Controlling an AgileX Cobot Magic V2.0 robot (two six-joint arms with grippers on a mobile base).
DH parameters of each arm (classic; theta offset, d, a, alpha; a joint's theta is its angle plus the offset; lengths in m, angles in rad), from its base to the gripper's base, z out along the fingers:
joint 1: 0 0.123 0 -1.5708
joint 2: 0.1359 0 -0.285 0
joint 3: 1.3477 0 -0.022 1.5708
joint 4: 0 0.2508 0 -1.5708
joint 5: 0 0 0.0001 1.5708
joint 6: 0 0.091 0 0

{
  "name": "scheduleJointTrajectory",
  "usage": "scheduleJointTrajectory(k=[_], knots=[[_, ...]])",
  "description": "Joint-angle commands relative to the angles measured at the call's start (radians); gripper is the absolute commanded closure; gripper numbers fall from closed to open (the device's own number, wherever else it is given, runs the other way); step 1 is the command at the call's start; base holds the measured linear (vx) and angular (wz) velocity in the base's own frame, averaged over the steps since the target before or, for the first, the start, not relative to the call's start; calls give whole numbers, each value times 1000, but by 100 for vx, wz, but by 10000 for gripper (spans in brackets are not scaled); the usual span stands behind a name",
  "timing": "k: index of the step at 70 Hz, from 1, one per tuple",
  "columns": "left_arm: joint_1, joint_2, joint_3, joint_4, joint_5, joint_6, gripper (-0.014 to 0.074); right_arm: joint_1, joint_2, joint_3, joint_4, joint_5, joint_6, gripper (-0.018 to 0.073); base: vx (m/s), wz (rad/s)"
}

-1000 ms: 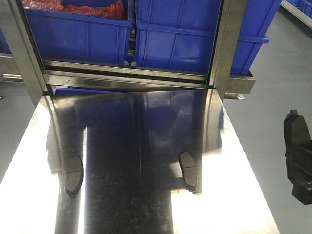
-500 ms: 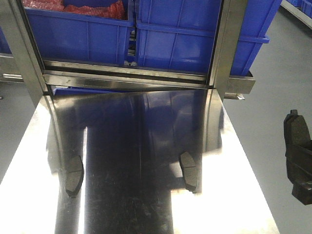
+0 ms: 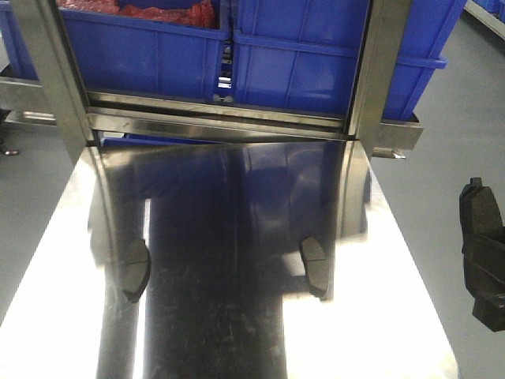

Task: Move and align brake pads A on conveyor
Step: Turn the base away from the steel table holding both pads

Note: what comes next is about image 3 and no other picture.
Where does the red bubble wrap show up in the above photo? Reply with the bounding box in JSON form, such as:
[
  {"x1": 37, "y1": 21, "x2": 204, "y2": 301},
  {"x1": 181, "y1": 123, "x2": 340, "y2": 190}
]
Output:
[{"x1": 56, "y1": 1, "x2": 217, "y2": 28}]

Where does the stainless steel rack frame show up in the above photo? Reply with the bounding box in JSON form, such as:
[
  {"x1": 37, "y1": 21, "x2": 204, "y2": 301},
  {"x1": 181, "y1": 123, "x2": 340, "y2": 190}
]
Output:
[{"x1": 1, "y1": 1, "x2": 421, "y2": 162}]

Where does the blue plastic bin right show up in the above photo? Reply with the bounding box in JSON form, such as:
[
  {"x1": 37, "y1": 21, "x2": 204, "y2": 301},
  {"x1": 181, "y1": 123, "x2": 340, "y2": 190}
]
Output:
[{"x1": 231, "y1": 1, "x2": 465, "y2": 120}]

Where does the blue plastic bin left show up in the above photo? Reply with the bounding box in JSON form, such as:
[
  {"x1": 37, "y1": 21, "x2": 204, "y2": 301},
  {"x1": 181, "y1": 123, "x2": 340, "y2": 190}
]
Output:
[{"x1": 60, "y1": 1, "x2": 231, "y2": 101}]

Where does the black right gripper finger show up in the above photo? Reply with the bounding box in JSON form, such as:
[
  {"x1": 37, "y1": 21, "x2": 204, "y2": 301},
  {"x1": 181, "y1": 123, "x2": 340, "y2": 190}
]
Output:
[{"x1": 462, "y1": 227, "x2": 504, "y2": 332}]

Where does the blue plastic bin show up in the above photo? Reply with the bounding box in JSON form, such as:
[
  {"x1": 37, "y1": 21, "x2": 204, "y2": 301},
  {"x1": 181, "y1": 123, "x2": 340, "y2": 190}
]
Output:
[
  {"x1": 60, "y1": 1, "x2": 231, "y2": 101},
  {"x1": 231, "y1": 1, "x2": 465, "y2": 120}
]

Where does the dark grey brake pad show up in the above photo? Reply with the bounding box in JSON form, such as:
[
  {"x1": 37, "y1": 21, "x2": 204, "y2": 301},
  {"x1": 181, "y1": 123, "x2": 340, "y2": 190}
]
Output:
[
  {"x1": 459, "y1": 177, "x2": 504, "y2": 243},
  {"x1": 119, "y1": 239, "x2": 152, "y2": 302},
  {"x1": 300, "y1": 237, "x2": 330, "y2": 298}
]

